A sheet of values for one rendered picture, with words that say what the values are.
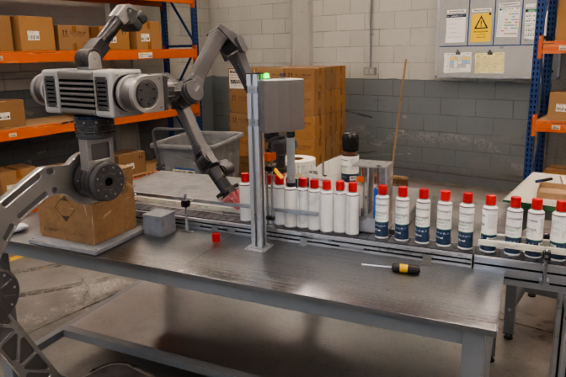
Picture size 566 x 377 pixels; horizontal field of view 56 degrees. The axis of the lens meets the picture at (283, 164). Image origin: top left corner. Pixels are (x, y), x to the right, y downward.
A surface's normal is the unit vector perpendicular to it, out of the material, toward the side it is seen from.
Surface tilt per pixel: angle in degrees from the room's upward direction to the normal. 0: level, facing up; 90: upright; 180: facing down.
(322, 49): 90
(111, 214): 90
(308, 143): 89
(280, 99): 90
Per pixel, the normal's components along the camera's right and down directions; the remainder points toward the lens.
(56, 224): -0.44, 0.20
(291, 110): 0.51, 0.18
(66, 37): 0.82, 0.11
